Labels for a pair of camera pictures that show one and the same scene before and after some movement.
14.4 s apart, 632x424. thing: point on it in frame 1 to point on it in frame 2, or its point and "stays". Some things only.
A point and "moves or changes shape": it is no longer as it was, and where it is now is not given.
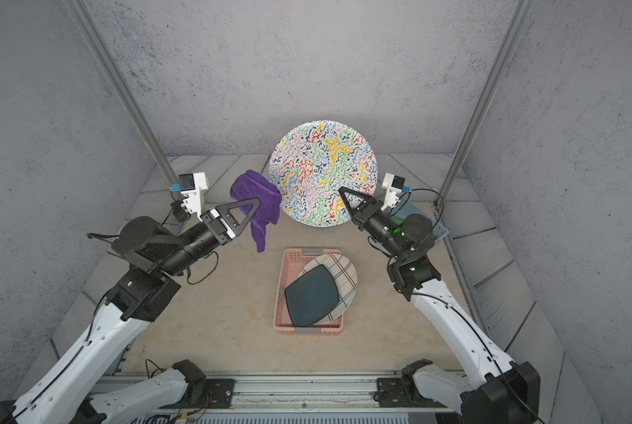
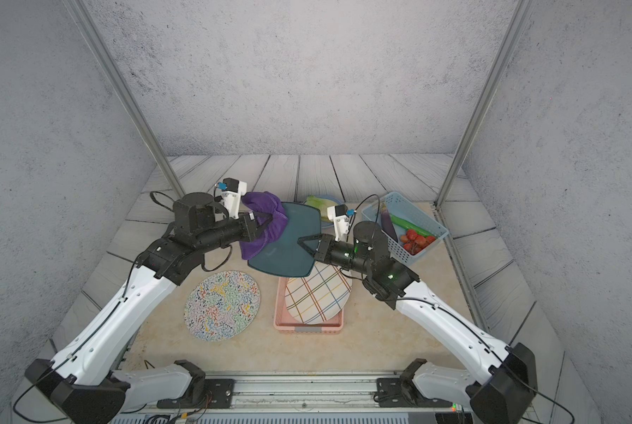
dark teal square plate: [312, 297] to [285, 256]
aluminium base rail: [304, 397] stays
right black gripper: [361, 218] to [326, 249]
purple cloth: [249, 185] moves or changes shape
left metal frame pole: [124, 87] stays
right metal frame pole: [503, 53] stays
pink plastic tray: [289, 262] stays
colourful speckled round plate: [311, 161] to [221, 306]
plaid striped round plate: [345, 277] moves or changes shape
